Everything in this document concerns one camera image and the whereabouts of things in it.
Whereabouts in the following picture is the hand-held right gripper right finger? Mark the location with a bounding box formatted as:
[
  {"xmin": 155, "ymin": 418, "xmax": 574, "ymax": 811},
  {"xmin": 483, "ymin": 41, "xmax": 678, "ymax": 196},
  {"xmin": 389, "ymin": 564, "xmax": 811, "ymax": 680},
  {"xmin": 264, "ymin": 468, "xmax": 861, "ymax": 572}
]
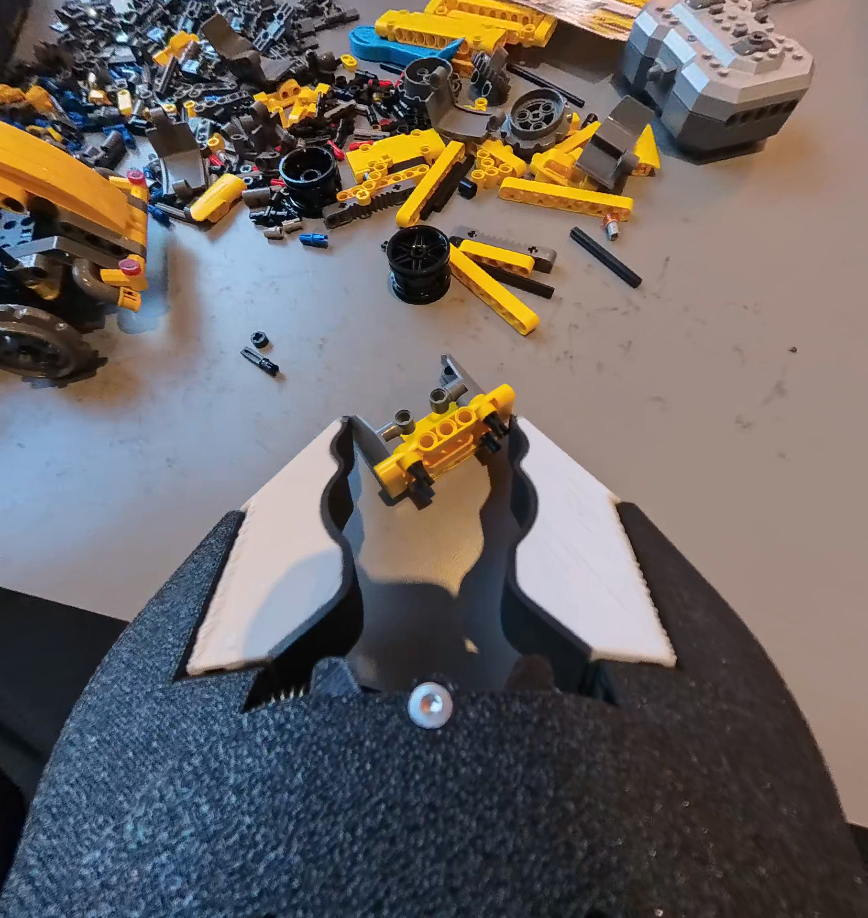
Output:
[{"xmin": 477, "ymin": 415, "xmax": 677, "ymax": 673}]

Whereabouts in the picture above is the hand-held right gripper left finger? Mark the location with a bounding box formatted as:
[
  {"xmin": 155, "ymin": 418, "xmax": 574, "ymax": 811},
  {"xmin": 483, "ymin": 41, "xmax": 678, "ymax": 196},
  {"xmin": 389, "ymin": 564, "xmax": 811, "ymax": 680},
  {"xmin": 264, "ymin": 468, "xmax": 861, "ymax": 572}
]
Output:
[{"xmin": 186, "ymin": 416, "xmax": 364, "ymax": 677}]

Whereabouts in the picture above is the small yellow grey brick assembly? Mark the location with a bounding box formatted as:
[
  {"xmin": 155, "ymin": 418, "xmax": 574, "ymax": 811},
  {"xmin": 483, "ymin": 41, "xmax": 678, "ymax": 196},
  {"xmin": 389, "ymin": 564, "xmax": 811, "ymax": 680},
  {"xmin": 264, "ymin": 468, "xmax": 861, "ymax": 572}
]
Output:
[{"xmin": 344, "ymin": 353, "xmax": 517, "ymax": 512}]

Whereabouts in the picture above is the black liftarm beam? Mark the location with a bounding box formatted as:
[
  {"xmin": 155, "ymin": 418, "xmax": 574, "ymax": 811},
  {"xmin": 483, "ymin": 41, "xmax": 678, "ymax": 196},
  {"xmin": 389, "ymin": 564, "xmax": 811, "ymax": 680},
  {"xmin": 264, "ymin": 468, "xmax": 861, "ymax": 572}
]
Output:
[{"xmin": 477, "ymin": 262, "xmax": 556, "ymax": 299}]

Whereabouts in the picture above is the black axle rod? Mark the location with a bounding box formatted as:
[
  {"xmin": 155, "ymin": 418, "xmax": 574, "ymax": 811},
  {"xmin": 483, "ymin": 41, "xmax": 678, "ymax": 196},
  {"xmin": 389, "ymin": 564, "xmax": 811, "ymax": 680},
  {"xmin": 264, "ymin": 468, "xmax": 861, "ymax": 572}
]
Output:
[{"xmin": 569, "ymin": 227, "xmax": 643, "ymax": 290}]

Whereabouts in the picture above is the short yellow liftarm beam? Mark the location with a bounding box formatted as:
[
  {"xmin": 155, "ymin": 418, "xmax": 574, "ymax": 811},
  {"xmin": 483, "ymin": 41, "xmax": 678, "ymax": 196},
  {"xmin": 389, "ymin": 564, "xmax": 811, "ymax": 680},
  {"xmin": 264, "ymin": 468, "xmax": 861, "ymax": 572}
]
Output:
[{"xmin": 459, "ymin": 239, "xmax": 539, "ymax": 278}]

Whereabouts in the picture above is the black wheel hub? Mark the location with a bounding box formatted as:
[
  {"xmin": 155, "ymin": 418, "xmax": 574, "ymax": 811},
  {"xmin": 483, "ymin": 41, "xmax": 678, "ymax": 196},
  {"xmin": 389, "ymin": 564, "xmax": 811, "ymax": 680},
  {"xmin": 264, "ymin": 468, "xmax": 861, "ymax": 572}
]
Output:
[
  {"xmin": 384, "ymin": 225, "xmax": 452, "ymax": 306},
  {"xmin": 277, "ymin": 145, "xmax": 346, "ymax": 217}
]

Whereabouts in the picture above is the long yellow holed beam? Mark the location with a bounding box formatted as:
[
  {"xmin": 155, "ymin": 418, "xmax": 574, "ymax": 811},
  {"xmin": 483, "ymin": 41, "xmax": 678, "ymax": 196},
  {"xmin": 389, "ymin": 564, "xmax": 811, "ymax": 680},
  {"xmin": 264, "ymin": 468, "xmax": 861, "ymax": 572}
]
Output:
[{"xmin": 497, "ymin": 175, "xmax": 635, "ymax": 220}]

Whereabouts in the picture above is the yellow curved panel brick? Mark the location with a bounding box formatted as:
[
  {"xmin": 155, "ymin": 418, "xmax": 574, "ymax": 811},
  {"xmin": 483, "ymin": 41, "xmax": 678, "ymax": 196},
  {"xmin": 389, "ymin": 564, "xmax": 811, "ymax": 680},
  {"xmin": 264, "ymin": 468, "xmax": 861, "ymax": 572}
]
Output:
[{"xmin": 189, "ymin": 174, "xmax": 249, "ymax": 222}]

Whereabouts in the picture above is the yellow toy vehicle model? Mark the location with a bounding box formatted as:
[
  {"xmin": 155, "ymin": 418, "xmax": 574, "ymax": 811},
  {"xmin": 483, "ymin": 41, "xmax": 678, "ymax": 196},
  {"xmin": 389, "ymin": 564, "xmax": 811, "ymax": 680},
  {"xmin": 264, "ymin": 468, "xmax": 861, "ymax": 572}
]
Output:
[{"xmin": 0, "ymin": 108, "xmax": 152, "ymax": 392}]

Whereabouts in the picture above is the pile of loose building bricks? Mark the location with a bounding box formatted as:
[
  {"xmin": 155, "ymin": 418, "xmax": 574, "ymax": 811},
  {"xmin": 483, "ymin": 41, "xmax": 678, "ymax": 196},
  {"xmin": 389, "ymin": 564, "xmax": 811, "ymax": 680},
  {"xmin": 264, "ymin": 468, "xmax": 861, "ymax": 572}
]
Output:
[{"xmin": 0, "ymin": 0, "xmax": 660, "ymax": 230}]

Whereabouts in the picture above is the grey motor hub block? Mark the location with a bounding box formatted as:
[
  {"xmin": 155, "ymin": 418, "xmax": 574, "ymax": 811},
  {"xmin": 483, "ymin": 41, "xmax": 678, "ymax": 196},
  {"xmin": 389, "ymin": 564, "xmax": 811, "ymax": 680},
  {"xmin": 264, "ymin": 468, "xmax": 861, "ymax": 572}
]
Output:
[{"xmin": 615, "ymin": 0, "xmax": 815, "ymax": 163}]

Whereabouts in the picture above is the blue curved brick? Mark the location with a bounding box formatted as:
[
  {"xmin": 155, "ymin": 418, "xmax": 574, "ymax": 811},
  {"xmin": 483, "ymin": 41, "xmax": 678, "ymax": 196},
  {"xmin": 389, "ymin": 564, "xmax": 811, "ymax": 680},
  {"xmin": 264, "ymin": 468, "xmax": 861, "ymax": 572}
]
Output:
[{"xmin": 348, "ymin": 24, "xmax": 465, "ymax": 67}]

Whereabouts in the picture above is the yellow printed leaflet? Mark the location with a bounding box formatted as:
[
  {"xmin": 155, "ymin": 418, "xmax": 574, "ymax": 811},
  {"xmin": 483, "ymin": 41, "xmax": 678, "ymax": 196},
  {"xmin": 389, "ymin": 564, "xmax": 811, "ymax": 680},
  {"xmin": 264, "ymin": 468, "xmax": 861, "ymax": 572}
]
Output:
[{"xmin": 509, "ymin": 0, "xmax": 650, "ymax": 41}]

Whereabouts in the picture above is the dark cardboard box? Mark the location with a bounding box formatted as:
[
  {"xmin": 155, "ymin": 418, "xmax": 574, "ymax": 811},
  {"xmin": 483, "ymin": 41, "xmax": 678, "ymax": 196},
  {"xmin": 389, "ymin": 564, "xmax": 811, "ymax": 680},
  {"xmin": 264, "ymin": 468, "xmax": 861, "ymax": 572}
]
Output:
[{"xmin": 0, "ymin": 0, "xmax": 33, "ymax": 83}]

